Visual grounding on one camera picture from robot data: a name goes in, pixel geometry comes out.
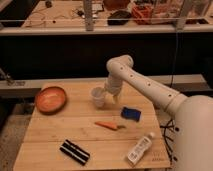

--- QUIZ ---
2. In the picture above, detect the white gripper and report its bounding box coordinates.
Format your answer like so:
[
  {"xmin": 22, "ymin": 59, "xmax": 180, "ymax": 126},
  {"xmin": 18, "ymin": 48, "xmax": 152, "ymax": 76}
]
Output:
[{"xmin": 101, "ymin": 77, "xmax": 122, "ymax": 103}]

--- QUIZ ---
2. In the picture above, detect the white ceramic cup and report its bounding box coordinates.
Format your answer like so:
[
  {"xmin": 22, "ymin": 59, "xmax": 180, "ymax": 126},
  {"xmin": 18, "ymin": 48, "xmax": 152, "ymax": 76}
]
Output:
[{"xmin": 91, "ymin": 87, "xmax": 105, "ymax": 108}]

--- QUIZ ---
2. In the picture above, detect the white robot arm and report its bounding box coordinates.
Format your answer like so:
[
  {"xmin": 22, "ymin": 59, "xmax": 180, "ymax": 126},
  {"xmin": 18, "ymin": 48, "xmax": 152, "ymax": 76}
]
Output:
[{"xmin": 105, "ymin": 55, "xmax": 213, "ymax": 171}]

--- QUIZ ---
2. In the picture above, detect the orange ceramic bowl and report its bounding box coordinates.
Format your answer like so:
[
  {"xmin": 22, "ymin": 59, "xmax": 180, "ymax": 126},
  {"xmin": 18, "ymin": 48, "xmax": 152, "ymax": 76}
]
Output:
[{"xmin": 35, "ymin": 86, "xmax": 67, "ymax": 114}]

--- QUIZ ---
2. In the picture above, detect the blue sponge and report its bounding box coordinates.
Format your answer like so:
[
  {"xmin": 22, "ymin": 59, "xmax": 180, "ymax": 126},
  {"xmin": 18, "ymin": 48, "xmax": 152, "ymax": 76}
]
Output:
[{"xmin": 121, "ymin": 107, "xmax": 141, "ymax": 122}]

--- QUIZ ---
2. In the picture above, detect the orange carrot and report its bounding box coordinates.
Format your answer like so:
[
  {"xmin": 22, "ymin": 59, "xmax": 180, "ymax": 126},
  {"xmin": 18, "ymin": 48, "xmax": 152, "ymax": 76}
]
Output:
[{"xmin": 95, "ymin": 121, "xmax": 126, "ymax": 130}]

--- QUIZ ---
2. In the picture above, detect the white plastic bottle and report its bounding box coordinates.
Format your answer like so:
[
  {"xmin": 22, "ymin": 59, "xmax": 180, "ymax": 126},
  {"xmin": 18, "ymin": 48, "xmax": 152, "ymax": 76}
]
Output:
[{"xmin": 126, "ymin": 132, "xmax": 155, "ymax": 166}]

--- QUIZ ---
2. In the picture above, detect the black striped block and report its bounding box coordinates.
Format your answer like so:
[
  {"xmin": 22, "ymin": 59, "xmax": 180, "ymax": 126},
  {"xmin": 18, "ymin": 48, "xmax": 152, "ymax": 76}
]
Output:
[{"xmin": 60, "ymin": 140, "xmax": 90, "ymax": 165}]

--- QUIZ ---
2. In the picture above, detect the black bag on bench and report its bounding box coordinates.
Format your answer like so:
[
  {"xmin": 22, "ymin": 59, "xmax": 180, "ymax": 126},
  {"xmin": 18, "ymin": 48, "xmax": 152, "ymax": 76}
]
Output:
[{"xmin": 107, "ymin": 10, "xmax": 131, "ymax": 25}]

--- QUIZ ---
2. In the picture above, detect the orange crate on bench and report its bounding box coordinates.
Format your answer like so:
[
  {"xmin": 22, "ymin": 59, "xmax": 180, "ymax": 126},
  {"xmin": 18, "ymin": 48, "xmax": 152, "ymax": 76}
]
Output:
[{"xmin": 131, "ymin": 5, "xmax": 152, "ymax": 25}]

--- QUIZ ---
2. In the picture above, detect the black floor cable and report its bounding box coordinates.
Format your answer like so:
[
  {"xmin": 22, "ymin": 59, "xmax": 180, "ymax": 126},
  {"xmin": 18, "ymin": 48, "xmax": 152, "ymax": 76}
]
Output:
[{"xmin": 159, "ymin": 118, "xmax": 178, "ymax": 164}]

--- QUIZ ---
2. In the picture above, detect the grey metal post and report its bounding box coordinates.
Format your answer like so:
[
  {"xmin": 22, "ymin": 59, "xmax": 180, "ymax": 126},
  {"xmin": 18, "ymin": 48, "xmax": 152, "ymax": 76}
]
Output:
[{"xmin": 83, "ymin": 0, "xmax": 94, "ymax": 31}]

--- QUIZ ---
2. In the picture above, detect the metal clamp bracket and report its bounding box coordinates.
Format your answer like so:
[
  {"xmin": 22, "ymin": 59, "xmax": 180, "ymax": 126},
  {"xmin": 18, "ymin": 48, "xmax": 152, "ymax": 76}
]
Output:
[{"xmin": 0, "ymin": 67, "xmax": 25, "ymax": 86}]

